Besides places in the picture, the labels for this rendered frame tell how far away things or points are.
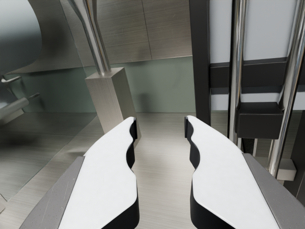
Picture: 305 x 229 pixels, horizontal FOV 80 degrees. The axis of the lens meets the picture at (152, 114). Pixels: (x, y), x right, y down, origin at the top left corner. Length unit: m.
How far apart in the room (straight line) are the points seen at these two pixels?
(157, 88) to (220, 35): 0.55
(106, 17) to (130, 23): 0.10
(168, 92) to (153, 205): 0.46
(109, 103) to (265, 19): 0.43
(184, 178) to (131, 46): 0.52
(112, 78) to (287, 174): 0.43
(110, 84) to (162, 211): 0.35
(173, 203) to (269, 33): 0.39
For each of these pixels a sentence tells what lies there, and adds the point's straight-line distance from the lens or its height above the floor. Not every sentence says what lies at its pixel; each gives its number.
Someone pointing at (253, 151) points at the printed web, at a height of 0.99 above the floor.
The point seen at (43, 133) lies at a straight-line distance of 0.75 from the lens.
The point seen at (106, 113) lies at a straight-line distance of 0.59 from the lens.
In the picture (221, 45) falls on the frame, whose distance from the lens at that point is 0.26.
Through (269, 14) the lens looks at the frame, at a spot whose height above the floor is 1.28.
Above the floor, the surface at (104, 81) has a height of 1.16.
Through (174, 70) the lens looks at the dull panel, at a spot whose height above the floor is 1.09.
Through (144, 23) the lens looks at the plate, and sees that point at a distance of 0.73.
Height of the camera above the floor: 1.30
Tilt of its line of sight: 29 degrees down
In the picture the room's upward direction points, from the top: 11 degrees counter-clockwise
